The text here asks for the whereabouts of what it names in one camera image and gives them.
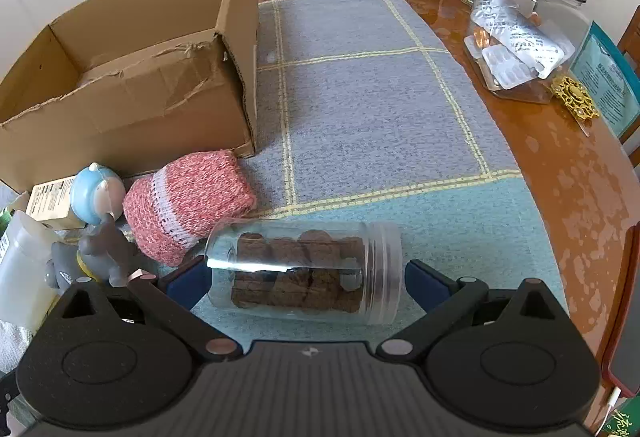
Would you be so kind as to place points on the pink knitted sock roll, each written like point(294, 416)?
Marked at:
point(185, 197)

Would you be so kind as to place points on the white pill blister pack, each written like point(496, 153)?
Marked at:
point(505, 67)

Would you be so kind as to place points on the cardboard box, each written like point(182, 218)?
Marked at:
point(150, 107)

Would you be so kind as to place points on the grey bug-eyed toy figure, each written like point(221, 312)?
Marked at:
point(105, 252)

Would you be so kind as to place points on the clear jar of brown snacks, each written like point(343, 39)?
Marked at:
point(300, 267)

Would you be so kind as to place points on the wooden chair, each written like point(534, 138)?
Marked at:
point(632, 37)

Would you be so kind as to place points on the teal packet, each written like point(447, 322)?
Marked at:
point(610, 77)

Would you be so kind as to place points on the white plastic bottle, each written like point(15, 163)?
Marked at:
point(25, 267)

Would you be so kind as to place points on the blue checked table mat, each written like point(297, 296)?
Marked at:
point(375, 117)

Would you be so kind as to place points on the beige small carton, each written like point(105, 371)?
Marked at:
point(47, 202)

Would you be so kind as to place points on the green packet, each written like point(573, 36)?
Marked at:
point(622, 422)

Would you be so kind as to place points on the silver pill blister pack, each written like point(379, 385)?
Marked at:
point(520, 34)

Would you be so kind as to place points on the gold ornament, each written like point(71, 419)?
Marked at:
point(575, 99)

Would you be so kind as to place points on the smartphone with red case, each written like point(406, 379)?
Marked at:
point(627, 357)

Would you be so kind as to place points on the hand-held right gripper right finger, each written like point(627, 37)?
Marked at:
point(425, 282)

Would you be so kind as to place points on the blue round toy figure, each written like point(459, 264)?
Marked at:
point(92, 197)

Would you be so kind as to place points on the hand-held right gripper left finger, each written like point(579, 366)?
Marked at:
point(187, 279)

